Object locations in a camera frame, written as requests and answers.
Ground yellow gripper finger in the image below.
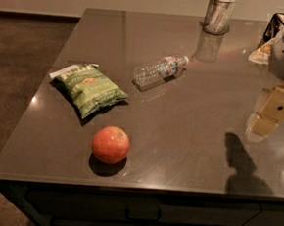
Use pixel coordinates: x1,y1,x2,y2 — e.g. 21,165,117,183
246,82,284,143

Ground red apple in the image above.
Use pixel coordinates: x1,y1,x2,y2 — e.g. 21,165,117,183
91,126,130,164

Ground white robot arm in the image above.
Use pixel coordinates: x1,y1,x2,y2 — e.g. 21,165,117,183
246,13,284,142

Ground clear plastic water bottle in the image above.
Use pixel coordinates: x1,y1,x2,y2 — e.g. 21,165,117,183
133,56,189,89

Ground pale snack packet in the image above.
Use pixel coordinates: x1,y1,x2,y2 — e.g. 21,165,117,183
249,40,273,65

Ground dark cabinet drawers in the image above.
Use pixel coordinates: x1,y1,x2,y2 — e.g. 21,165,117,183
0,179,284,226

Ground green chip bag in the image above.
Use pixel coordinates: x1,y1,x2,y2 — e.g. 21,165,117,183
50,64,128,118

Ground black wire basket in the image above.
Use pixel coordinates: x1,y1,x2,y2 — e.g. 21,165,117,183
262,13,284,41

